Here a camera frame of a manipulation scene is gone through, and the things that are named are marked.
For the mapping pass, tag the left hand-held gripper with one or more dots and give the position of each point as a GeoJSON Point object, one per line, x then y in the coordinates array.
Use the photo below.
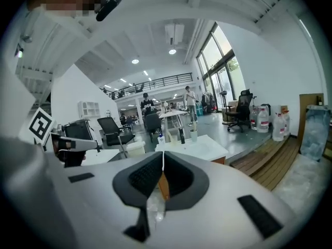
{"type": "Point", "coordinates": [40, 124]}

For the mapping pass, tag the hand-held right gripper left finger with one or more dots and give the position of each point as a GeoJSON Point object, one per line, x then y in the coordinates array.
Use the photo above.
{"type": "Point", "coordinates": [103, 191]}

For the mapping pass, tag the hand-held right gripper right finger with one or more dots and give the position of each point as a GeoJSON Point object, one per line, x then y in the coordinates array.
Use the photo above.
{"type": "Point", "coordinates": [220, 204]}

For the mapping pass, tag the brown paper piece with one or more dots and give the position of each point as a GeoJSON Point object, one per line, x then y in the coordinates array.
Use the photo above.
{"type": "Point", "coordinates": [164, 188]}

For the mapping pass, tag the white cup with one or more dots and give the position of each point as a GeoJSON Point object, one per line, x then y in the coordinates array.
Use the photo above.
{"type": "Point", "coordinates": [193, 137]}

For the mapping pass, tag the beige plastic bin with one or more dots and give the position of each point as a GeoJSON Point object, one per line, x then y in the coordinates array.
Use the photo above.
{"type": "Point", "coordinates": [135, 149]}

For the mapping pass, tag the large white washbasin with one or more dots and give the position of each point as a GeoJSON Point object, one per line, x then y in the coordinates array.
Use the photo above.
{"type": "Point", "coordinates": [199, 149]}

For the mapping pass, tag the brown wooden platform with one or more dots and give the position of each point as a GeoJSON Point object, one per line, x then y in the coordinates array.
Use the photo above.
{"type": "Point", "coordinates": [272, 162]}

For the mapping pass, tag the clear bottle with blue cap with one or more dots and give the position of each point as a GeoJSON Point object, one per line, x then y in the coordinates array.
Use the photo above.
{"type": "Point", "coordinates": [161, 141]}

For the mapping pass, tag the black faucet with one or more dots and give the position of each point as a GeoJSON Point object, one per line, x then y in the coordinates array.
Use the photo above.
{"type": "Point", "coordinates": [182, 136]}

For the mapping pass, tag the clear water jug red label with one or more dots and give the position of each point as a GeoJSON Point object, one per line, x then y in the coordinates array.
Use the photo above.
{"type": "Point", "coordinates": [253, 119]}
{"type": "Point", "coordinates": [262, 122]}
{"type": "Point", "coordinates": [278, 128]}
{"type": "Point", "coordinates": [287, 124]}

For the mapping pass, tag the white table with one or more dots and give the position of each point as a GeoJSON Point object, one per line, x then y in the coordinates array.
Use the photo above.
{"type": "Point", "coordinates": [172, 114]}

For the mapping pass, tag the black high-back office chair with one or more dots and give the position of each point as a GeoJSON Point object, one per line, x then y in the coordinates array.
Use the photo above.
{"type": "Point", "coordinates": [241, 110]}

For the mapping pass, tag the round ceiling light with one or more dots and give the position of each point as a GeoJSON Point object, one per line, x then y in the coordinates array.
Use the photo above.
{"type": "Point", "coordinates": [172, 51]}
{"type": "Point", "coordinates": [135, 61]}

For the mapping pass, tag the black mezzanine railing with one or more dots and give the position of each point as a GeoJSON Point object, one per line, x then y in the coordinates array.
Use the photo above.
{"type": "Point", "coordinates": [160, 83]}

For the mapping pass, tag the black standing fan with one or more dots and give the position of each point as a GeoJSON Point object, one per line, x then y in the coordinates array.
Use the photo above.
{"type": "Point", "coordinates": [223, 95]}

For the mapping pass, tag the clear plastic wrapped bundle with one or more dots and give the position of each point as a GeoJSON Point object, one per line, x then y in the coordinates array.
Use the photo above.
{"type": "Point", "coordinates": [315, 133]}

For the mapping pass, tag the ceiling air conditioner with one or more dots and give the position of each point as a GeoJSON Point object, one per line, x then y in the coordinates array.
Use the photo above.
{"type": "Point", "coordinates": [174, 34]}

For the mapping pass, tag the tall glass window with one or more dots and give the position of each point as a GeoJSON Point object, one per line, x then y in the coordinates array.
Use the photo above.
{"type": "Point", "coordinates": [218, 61]}

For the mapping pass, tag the black chair with white frame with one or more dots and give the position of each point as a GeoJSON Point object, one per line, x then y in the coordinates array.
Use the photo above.
{"type": "Point", "coordinates": [77, 130]}

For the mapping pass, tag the white wall shelf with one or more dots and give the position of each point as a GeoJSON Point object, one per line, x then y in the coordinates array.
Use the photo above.
{"type": "Point", "coordinates": [89, 109]}

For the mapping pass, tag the black head-mounted camera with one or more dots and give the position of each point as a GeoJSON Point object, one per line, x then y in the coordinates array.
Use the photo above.
{"type": "Point", "coordinates": [109, 8]}

